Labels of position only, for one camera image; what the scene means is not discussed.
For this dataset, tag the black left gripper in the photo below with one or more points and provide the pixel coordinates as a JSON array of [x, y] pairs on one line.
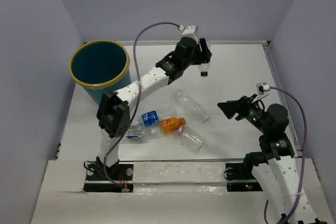
[[205, 56]]

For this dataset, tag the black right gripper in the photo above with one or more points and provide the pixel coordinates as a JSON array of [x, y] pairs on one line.
[[240, 106]]

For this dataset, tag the long clear ribbed bottle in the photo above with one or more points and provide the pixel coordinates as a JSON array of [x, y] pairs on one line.
[[191, 106]]

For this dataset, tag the small Pepsi labelled bottle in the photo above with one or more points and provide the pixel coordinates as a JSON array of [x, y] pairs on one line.
[[204, 68]]

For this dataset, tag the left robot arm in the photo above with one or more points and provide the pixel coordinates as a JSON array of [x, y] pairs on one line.
[[114, 112]]

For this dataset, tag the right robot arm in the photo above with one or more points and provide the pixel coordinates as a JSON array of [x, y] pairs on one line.
[[274, 166]]

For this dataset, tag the teal bin yellow rim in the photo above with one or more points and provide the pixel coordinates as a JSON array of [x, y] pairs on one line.
[[99, 66]]

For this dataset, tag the clear wide-mouth plastic jar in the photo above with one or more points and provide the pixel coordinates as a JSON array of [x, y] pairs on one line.
[[190, 139]]

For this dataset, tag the orange juice bottle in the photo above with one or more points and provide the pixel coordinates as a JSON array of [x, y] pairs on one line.
[[171, 125]]

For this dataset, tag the clear bottle blue label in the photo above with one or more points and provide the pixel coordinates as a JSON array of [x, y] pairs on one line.
[[154, 117]]

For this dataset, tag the white foam front board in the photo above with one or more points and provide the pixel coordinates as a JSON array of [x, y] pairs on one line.
[[164, 192]]

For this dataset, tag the clear bottle white cap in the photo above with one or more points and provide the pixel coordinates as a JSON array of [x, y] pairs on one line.
[[139, 133]]

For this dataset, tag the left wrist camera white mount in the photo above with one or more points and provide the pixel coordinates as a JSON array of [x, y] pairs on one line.
[[189, 32]]

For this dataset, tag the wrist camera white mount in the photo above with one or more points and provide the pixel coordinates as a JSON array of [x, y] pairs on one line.
[[263, 90], [189, 32]]

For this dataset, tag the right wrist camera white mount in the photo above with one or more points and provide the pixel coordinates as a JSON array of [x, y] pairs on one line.
[[263, 90]]

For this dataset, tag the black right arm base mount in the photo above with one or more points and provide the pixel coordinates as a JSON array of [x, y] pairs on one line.
[[238, 180]]

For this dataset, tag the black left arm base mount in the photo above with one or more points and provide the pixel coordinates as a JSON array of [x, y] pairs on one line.
[[116, 179]]

